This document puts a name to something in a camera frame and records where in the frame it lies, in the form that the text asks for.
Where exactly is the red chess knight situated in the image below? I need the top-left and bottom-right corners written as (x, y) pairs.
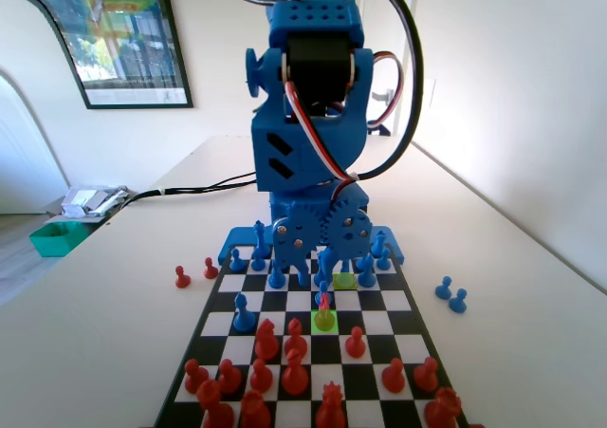
top-left (314, 292), bottom-right (337, 332)
top-left (254, 318), bottom-right (281, 363)

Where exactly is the blue chess bishop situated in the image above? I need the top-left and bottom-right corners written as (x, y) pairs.
top-left (355, 251), bottom-right (378, 289)

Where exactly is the group of blue chess pieces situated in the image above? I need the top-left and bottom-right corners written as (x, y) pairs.
top-left (216, 226), bottom-right (407, 266)

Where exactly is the red chess bishop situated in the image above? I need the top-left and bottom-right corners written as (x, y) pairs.
top-left (282, 348), bottom-right (310, 397)
top-left (284, 317), bottom-right (309, 361)

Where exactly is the red chess queen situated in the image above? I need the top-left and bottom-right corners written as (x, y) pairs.
top-left (315, 382), bottom-right (347, 428)

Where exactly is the red chess rook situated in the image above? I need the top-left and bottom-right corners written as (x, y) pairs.
top-left (240, 389), bottom-right (272, 428)
top-left (423, 386), bottom-right (464, 428)

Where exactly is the black white chessboard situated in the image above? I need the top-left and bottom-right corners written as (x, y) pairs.
top-left (151, 242), bottom-right (470, 428)

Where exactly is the blue pawn left of centre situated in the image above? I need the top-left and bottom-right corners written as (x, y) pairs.
top-left (231, 292), bottom-right (256, 333)

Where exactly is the white paper stack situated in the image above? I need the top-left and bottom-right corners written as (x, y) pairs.
top-left (61, 185), bottom-right (129, 218)

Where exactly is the framed map poster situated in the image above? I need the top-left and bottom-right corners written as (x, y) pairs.
top-left (0, 0), bottom-right (194, 110)

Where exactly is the green plastic bin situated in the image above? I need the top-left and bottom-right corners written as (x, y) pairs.
top-left (28, 221), bottom-right (86, 258)

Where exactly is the white arched panel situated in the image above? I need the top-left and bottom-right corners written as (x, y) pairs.
top-left (0, 0), bottom-right (91, 215)

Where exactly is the red white black servo wire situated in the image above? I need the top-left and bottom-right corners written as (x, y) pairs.
top-left (284, 81), bottom-right (361, 201)
top-left (367, 50), bottom-right (405, 130)

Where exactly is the black table cable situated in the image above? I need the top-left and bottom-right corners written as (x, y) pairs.
top-left (108, 177), bottom-right (260, 207)
top-left (108, 171), bottom-right (260, 206)

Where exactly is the black camera cable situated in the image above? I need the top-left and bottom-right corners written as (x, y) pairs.
top-left (212, 0), bottom-right (426, 182)

